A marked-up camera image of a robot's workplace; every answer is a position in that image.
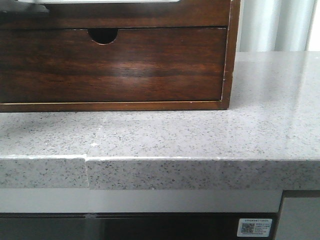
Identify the dark gripper finger tip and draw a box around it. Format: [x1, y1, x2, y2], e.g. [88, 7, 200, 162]
[0, 0, 50, 14]

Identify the dark wooden drawer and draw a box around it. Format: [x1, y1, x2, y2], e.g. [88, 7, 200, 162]
[0, 27, 227, 103]

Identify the dark wooden drawer cabinet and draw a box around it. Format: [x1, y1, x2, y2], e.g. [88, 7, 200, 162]
[0, 0, 240, 113]

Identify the white tray on cabinet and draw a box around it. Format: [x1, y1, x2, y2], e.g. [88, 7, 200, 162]
[42, 0, 182, 4]

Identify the black glass oven door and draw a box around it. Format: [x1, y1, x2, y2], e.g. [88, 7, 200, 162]
[0, 212, 278, 240]

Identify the white sheer curtain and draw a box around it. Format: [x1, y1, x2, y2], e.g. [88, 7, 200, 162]
[236, 0, 320, 52]

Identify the white QR code sticker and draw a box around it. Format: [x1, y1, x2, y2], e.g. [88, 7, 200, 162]
[237, 218, 273, 238]

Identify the grey cabinet door panel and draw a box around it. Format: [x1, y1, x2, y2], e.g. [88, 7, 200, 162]
[275, 190, 320, 240]

